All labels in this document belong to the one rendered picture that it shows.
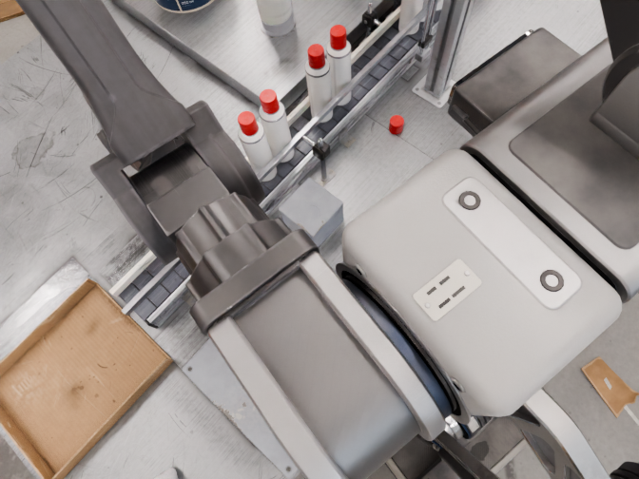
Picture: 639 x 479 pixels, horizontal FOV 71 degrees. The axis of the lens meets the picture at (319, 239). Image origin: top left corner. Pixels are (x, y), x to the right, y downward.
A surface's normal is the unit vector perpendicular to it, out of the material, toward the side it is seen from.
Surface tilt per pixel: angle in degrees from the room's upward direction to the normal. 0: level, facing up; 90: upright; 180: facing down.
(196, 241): 31
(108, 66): 44
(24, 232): 0
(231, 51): 0
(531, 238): 0
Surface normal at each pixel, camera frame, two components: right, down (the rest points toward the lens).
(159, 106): 0.40, 0.23
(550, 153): -0.07, -0.35
